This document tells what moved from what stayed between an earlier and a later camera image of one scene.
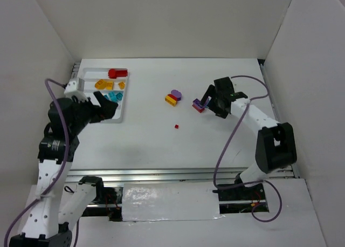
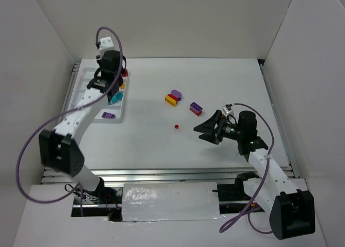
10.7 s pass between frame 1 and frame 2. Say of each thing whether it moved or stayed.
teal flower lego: stayed
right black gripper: moved
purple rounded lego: stayed
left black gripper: moved
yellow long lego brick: stayed
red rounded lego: stayed
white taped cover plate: stayed
